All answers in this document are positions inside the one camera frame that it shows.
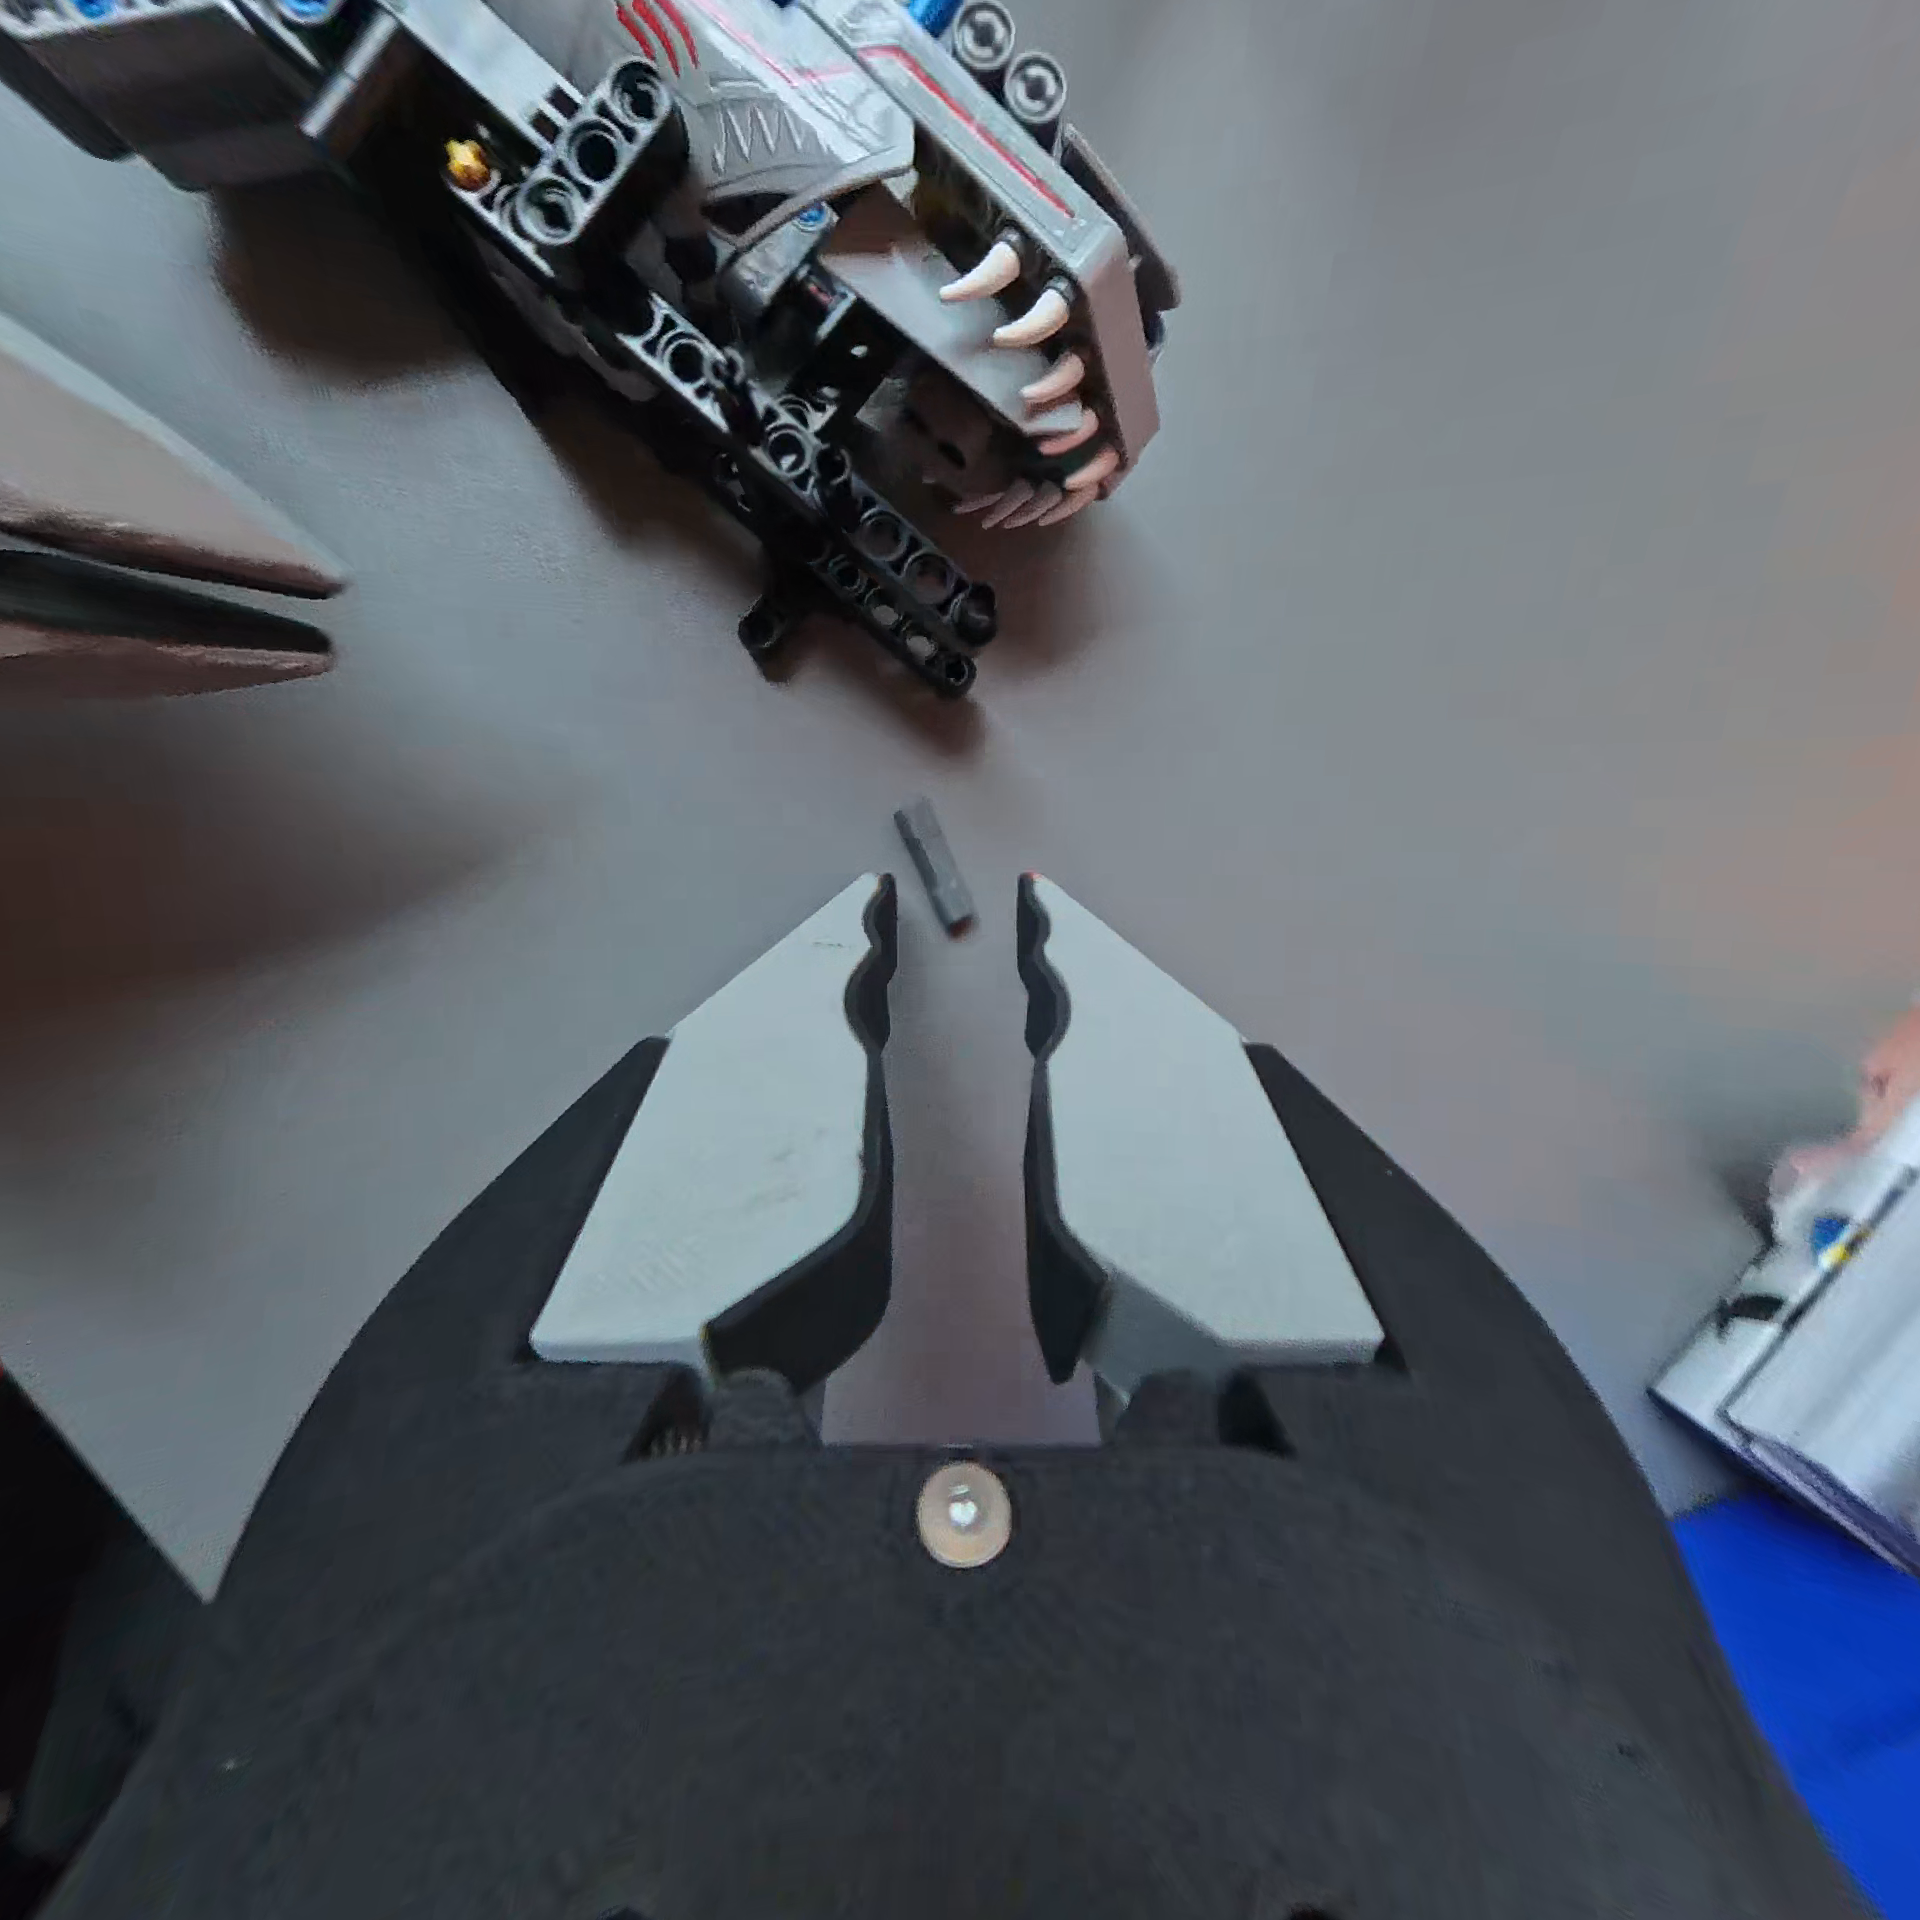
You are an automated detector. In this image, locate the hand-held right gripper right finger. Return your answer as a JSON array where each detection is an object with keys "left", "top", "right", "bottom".
[{"left": 1014, "top": 876, "right": 1383, "bottom": 1407}]

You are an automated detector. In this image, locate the grey red lego vehicle model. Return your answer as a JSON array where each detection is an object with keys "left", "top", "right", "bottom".
[{"left": 0, "top": 0, "right": 1181, "bottom": 703}]

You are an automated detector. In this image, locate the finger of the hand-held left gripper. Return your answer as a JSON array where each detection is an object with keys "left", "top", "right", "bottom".
[
  {"left": 0, "top": 546, "right": 337, "bottom": 703},
  {"left": 0, "top": 314, "right": 350, "bottom": 599}
]

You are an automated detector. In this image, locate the blue plastic bin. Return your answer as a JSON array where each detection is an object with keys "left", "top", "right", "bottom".
[{"left": 1668, "top": 1490, "right": 1920, "bottom": 1920}]

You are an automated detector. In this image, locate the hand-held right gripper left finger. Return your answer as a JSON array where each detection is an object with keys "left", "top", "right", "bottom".
[{"left": 529, "top": 876, "right": 900, "bottom": 1389}]

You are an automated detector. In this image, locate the dark grey lego axle pin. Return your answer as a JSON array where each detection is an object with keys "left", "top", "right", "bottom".
[{"left": 893, "top": 797, "right": 981, "bottom": 939}]

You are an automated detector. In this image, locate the white lego instruction booklet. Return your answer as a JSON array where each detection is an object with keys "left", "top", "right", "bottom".
[{"left": 1644, "top": 1111, "right": 1920, "bottom": 1570}]

